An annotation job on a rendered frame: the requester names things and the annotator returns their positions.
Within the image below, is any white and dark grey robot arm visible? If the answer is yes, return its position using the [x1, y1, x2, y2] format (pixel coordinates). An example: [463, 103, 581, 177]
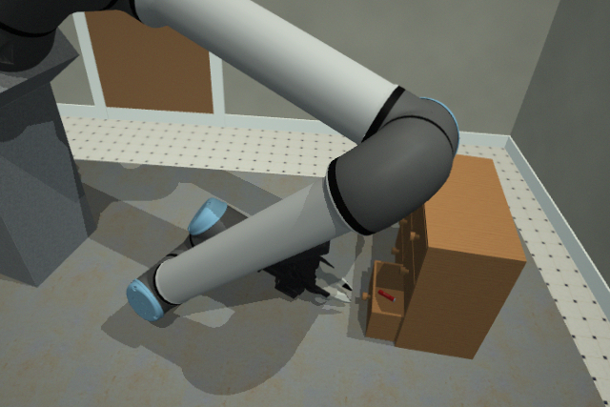
[0, 0, 459, 321]

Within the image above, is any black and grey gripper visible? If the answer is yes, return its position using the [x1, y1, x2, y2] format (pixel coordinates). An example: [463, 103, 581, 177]
[262, 256, 353, 303]

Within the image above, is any brown wooden chest of drawers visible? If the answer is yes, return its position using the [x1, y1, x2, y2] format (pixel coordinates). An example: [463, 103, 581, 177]
[395, 154, 527, 359]

